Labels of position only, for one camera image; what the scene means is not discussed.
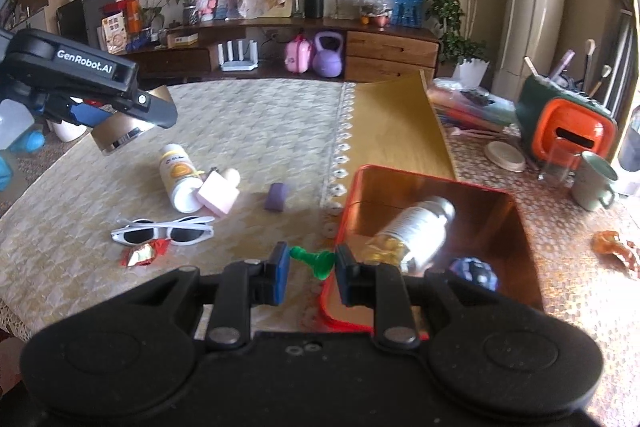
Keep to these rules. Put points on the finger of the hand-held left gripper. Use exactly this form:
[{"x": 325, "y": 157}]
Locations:
[
  {"x": 155, "y": 113},
  {"x": 87, "y": 113}
]

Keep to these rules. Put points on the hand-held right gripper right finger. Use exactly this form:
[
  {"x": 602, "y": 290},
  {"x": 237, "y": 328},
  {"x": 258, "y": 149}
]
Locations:
[{"x": 345, "y": 277}]

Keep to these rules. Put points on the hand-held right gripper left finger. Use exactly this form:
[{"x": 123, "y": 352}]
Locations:
[{"x": 280, "y": 274}]

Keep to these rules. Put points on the green plastic piece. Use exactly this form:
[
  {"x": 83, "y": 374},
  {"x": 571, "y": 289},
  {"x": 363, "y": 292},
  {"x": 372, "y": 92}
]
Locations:
[{"x": 317, "y": 262}]

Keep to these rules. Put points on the shiny metal tin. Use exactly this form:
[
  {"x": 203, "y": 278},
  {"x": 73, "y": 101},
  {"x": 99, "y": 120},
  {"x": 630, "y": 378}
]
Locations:
[{"x": 120, "y": 134}]

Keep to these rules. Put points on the white bottle yellow label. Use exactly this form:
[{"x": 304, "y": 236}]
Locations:
[{"x": 177, "y": 172}]

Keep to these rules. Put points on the clear bottle silver cap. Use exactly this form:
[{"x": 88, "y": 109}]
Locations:
[{"x": 415, "y": 232}]

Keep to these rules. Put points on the pink paper note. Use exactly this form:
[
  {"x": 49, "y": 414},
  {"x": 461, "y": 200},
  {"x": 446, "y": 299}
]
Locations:
[{"x": 217, "y": 194}]

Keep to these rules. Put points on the orange tin box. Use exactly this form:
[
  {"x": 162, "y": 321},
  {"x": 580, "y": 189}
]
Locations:
[{"x": 480, "y": 217}]

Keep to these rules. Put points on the black coffee machine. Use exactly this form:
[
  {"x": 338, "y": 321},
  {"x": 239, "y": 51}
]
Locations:
[{"x": 85, "y": 7}]

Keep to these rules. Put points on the blurred blue white object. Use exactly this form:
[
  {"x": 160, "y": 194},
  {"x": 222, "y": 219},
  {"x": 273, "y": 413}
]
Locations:
[{"x": 17, "y": 137}]

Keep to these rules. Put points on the purple eraser block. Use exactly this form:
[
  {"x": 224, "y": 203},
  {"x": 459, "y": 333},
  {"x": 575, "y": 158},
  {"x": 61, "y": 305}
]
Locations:
[{"x": 276, "y": 198}]

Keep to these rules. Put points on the yellow cardboard box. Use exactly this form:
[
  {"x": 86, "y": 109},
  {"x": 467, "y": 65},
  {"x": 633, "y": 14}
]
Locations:
[{"x": 181, "y": 39}]

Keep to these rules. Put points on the orange snack package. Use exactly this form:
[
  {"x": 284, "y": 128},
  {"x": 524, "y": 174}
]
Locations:
[{"x": 132, "y": 14}]

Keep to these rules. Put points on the cream quilted tablecloth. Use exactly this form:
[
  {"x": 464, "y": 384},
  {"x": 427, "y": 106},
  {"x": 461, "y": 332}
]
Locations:
[{"x": 250, "y": 132}]

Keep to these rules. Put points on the white sunglasses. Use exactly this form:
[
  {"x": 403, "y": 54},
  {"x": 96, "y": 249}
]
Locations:
[{"x": 187, "y": 234}]

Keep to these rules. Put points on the white router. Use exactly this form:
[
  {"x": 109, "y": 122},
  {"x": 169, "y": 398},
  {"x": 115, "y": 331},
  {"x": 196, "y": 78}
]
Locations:
[{"x": 240, "y": 57}]

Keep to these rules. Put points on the small potted plant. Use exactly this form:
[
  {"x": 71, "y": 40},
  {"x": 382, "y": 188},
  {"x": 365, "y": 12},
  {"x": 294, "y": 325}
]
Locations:
[{"x": 187, "y": 2}]

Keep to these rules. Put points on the blue patterned ball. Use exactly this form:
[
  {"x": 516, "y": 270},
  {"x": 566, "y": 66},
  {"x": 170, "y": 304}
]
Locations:
[{"x": 475, "y": 274}]

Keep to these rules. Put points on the red candy wrapper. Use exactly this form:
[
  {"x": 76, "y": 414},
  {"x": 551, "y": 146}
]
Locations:
[{"x": 142, "y": 253}]

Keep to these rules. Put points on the pink toy suitcase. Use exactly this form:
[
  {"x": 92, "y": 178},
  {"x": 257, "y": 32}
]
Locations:
[{"x": 299, "y": 56}]

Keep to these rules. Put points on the purple kettlebell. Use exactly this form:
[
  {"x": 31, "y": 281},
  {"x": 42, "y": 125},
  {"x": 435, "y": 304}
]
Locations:
[{"x": 328, "y": 57}]

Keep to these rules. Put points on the black speaker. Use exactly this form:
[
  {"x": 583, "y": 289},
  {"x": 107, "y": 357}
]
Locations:
[{"x": 315, "y": 2}]

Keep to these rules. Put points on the round white lid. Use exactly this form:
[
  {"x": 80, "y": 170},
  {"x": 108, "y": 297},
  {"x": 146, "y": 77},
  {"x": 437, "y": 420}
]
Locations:
[{"x": 505, "y": 156}]

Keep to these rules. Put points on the stack of books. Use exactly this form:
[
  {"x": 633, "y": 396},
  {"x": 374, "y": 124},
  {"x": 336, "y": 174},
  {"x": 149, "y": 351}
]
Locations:
[{"x": 470, "y": 107}]

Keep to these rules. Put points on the brown patterned table cover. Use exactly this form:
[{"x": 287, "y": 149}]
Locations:
[{"x": 565, "y": 267}]

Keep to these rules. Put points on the wooden cabinet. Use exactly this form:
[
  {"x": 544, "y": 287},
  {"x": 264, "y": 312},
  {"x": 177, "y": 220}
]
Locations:
[{"x": 390, "y": 52}]

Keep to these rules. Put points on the white planter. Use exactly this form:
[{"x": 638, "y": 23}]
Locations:
[{"x": 470, "y": 74}]

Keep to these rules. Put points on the clear glass cup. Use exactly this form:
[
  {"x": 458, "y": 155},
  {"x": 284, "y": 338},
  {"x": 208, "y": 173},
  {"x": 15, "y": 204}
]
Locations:
[{"x": 557, "y": 159}]

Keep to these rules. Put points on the plastic bag of fruit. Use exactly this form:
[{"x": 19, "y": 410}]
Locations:
[{"x": 372, "y": 2}]

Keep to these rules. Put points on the grey mug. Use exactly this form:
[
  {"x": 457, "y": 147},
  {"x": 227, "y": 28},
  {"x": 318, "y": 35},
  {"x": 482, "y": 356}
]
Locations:
[{"x": 592, "y": 184}]

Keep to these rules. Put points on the orange green organizer box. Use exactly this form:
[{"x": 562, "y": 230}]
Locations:
[{"x": 560, "y": 117}]

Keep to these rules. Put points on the orange hair claw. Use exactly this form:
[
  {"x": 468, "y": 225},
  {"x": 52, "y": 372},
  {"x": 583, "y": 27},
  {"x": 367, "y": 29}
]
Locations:
[{"x": 612, "y": 244}]

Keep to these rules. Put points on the blue package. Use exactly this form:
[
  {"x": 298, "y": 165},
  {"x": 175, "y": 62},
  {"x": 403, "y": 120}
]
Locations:
[{"x": 407, "y": 7}]

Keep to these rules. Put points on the makeup brush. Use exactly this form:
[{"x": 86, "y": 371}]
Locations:
[
  {"x": 589, "y": 57},
  {"x": 602, "y": 77}
]

